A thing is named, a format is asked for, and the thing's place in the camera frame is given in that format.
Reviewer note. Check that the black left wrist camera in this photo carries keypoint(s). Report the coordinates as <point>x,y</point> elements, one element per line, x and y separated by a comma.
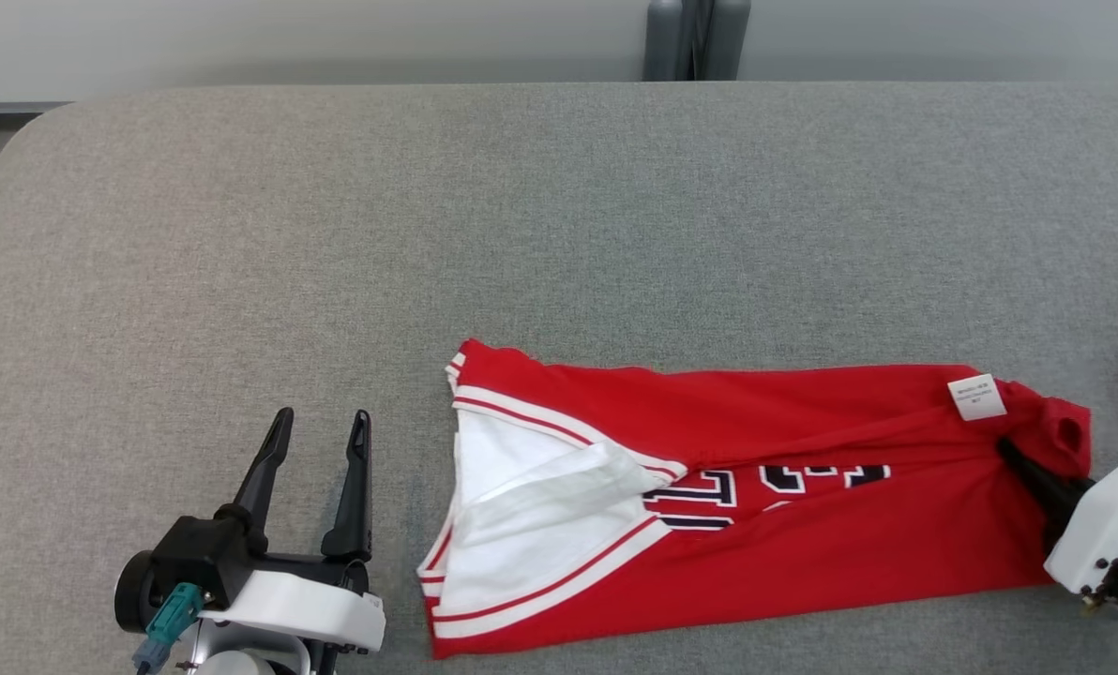
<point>203,553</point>

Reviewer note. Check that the red basketball jersey white sleeves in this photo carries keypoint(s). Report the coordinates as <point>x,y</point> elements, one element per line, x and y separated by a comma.
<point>803,562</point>

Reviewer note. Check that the grey twin-cylinder stand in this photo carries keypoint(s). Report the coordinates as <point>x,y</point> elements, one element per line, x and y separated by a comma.
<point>667,42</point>

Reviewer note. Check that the teal left camera connector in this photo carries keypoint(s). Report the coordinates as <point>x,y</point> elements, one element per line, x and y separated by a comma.
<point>173,614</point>

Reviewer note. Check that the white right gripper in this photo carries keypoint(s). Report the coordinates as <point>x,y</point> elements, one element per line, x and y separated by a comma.
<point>1108,520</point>

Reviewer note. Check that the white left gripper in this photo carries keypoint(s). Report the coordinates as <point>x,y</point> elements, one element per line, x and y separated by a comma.
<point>306,600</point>

